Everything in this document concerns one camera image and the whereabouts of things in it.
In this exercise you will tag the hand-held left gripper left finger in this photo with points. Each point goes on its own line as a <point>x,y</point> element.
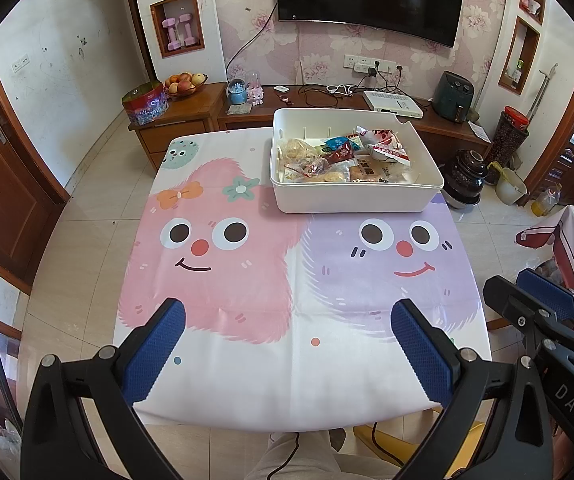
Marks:
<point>157,350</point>

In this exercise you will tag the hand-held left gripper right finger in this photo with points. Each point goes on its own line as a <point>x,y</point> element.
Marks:
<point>422,355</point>

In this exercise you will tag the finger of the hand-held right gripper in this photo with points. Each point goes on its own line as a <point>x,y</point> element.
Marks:
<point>549,292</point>
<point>527,320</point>

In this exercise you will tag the white plastic storage bin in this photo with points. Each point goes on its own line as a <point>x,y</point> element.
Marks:
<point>357,197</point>

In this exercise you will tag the clear bag of golden cookies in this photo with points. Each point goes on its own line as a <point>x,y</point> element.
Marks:
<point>372,167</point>

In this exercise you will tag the red white snack bag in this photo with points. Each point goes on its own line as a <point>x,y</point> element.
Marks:
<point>387,147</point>

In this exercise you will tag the dark red snack packet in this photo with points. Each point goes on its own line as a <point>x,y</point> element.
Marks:
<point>341,156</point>

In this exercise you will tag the blue foil snack packet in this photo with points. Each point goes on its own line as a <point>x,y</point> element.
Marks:
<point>339,144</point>

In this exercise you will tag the clear bag of crumbly cake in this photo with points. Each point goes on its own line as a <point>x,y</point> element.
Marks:
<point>297,150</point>

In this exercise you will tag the cooking oil bottle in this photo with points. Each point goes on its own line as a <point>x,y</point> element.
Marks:
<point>546,202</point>

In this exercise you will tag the yellow stool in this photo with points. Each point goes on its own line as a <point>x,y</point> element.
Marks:
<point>392,440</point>

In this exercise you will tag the brown slipper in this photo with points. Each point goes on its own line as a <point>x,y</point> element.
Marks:
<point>344,439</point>

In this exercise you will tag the cartoon monster tablecloth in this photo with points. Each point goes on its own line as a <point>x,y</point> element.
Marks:
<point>267,300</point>

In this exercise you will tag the brown ceramic jar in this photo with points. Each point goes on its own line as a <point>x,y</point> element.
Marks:
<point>467,177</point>

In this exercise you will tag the tall dark red-lidded container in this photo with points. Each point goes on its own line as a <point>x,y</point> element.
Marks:
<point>511,135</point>

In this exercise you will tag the person's leg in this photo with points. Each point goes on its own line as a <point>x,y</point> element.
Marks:
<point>292,455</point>

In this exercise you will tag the white paper sheet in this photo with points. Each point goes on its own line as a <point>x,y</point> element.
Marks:
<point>479,131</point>

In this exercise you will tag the dark green air fryer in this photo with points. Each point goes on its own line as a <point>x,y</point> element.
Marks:
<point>454,95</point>

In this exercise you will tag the wooden drawer cabinet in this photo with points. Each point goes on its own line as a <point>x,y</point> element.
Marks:
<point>182,130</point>

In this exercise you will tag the brown wooden door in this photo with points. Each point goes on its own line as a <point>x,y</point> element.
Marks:
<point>2,180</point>

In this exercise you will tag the white set-top box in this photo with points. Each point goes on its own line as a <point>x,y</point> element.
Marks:
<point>394,102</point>

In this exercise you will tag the red printed tin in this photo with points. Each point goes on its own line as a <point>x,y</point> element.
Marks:
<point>145,105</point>

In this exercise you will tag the long wooden television cabinet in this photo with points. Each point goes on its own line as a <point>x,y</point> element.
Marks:
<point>247,120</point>

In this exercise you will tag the bowl of fruit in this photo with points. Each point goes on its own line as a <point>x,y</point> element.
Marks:
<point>184,85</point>

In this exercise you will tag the blue snow globe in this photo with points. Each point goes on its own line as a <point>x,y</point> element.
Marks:
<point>237,94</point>

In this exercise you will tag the pink toy figure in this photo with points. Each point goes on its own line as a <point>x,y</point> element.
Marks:
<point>256,92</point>

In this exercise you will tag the pink dumbbell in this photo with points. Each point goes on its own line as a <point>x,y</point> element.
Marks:
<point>170,35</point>
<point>187,31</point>

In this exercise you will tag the white wall socket strip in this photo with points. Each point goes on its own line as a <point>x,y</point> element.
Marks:
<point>362,63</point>

